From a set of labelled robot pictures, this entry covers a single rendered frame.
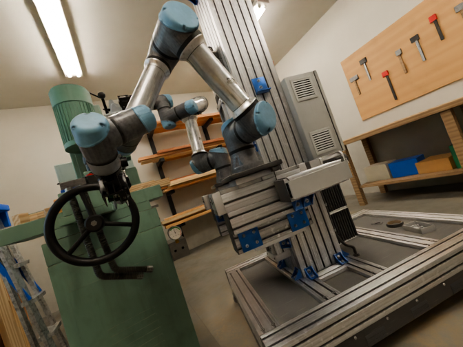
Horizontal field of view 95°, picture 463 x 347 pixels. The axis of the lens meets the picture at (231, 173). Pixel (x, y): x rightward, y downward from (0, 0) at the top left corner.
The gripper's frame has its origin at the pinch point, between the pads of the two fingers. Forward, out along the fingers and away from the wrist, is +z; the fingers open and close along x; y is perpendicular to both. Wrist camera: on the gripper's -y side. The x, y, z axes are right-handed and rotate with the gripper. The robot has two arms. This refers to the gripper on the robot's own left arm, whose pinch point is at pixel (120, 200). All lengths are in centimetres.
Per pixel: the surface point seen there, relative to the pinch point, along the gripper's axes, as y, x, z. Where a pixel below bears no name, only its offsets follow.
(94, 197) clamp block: -11.5, -9.3, 9.8
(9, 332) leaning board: -27, -111, 169
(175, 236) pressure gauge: 9.7, 15.3, 25.9
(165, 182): -24.8, 21.7, 30.9
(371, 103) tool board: -72, 313, 55
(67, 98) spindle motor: -65, -10, -1
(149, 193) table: -12.8, 10.7, 20.0
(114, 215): -8.6, -5.5, 22.4
